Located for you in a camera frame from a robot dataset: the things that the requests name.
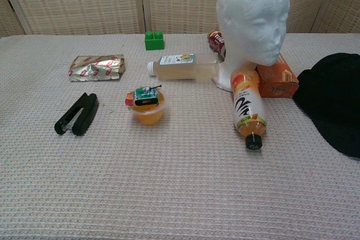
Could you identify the black cap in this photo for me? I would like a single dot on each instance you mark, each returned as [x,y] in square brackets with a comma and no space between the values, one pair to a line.
[332,88]

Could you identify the clear tea bottle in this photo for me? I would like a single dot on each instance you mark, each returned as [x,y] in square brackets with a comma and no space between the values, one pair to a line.
[182,68]

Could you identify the orange juice bottle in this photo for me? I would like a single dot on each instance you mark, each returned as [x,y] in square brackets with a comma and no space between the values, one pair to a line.
[247,102]

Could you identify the white foam mannequin head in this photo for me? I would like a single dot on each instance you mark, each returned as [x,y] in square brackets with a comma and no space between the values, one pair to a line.
[253,18]

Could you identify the orange fruit jelly cup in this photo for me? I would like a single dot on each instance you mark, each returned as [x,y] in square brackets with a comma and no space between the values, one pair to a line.
[147,113]

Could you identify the small green toy tank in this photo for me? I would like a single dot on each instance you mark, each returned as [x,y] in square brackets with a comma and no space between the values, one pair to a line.
[144,95]

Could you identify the green toy building block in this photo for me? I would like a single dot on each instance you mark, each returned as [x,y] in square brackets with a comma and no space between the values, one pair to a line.
[154,40]

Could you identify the red brown drink can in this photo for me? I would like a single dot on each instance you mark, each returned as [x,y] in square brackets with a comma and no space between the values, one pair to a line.
[216,41]

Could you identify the woven tablecloth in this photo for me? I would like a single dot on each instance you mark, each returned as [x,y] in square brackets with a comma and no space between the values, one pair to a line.
[140,167]

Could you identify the gold red foil snack packet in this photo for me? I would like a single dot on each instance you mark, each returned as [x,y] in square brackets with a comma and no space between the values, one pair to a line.
[97,67]

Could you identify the orange cardboard box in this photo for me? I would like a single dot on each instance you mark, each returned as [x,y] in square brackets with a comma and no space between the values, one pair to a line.
[277,81]

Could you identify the black stapler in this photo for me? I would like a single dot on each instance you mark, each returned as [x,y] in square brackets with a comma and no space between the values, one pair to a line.
[80,113]

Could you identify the woven folding screen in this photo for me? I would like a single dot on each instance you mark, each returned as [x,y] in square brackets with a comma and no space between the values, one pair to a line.
[84,1]

